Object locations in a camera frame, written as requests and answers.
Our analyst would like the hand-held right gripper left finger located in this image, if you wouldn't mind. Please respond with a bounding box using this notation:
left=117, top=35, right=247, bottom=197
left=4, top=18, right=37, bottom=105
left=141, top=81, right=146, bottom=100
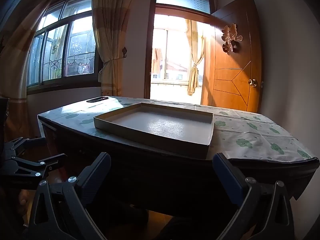
left=24, top=152, right=112, bottom=240

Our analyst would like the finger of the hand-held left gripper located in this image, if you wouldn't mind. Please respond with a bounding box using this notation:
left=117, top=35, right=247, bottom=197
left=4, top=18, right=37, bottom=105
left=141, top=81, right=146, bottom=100
left=10, top=153, right=68, bottom=180
left=5, top=137, right=47, bottom=157

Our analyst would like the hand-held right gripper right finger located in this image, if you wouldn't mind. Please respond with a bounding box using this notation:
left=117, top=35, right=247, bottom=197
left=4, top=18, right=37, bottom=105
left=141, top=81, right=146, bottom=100
left=212, top=152, right=295, bottom=240

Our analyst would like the shallow cardboard box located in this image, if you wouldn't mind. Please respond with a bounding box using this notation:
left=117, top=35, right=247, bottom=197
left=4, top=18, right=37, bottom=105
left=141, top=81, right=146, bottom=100
left=94, top=102, right=214, bottom=160

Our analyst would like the white green-print tablecloth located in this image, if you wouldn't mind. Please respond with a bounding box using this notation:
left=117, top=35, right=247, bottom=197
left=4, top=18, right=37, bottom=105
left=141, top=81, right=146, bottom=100
left=37, top=96, right=320, bottom=163

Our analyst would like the black phone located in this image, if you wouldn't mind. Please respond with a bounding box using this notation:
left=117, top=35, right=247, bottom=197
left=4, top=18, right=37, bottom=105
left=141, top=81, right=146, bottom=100
left=86, top=96, right=109, bottom=103

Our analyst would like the wooden door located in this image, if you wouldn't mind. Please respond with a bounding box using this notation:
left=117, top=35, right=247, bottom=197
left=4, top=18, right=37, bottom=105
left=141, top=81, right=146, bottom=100
left=201, top=0, right=263, bottom=113

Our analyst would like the sliding glass window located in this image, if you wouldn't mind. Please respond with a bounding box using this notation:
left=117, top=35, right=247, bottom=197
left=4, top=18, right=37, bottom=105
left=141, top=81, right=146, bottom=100
left=26, top=0, right=99, bottom=88

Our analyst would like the narrow yellow curtain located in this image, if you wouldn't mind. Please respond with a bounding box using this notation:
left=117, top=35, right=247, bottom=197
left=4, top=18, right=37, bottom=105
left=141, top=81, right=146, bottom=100
left=185, top=19, right=205, bottom=96

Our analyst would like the hanging striped laundry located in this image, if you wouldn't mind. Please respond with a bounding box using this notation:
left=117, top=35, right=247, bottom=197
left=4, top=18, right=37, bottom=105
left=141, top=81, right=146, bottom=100
left=152, top=48, right=163, bottom=73

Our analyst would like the gold door ornament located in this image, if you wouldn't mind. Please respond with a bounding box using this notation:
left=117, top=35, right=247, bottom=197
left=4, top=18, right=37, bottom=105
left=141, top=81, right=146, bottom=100
left=221, top=23, right=243, bottom=54

